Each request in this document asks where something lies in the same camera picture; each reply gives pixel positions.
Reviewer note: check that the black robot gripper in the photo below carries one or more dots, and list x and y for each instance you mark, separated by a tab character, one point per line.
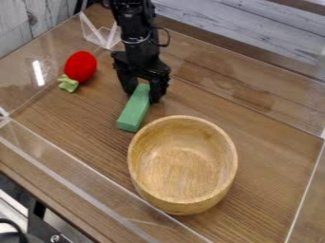
138	61

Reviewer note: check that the red plush strawberry toy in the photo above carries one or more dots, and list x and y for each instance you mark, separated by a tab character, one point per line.
78	70

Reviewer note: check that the light wooden bowl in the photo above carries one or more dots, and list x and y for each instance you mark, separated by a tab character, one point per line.
182	162

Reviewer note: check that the clear acrylic corner bracket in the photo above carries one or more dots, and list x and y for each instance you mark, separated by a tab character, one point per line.
105	37

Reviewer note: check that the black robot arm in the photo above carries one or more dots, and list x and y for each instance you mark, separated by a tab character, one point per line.
134	16

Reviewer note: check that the black metal table mount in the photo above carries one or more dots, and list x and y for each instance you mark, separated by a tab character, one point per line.
39	228

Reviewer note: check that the clear acrylic front wall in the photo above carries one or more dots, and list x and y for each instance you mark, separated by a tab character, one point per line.
105	210

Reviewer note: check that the green rectangular block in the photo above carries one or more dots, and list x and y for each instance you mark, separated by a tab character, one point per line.
135	109

